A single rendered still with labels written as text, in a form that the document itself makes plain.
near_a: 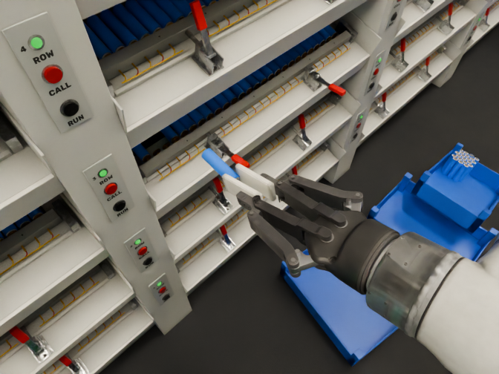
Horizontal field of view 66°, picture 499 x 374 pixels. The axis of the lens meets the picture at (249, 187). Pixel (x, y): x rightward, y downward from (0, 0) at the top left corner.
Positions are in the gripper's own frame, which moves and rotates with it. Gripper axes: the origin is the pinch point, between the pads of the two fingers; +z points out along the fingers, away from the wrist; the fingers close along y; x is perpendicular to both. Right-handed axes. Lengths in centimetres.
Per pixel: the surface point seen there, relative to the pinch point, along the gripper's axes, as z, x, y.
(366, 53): 16, 8, -51
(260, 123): 17.3, 7.3, -18.0
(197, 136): 19.7, 3.0, -5.5
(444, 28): 21, 25, -103
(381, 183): 17, 60, -64
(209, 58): 11.3, -12.9, -6.6
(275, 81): 19.7, 3.0, -25.8
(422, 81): 25, 44, -102
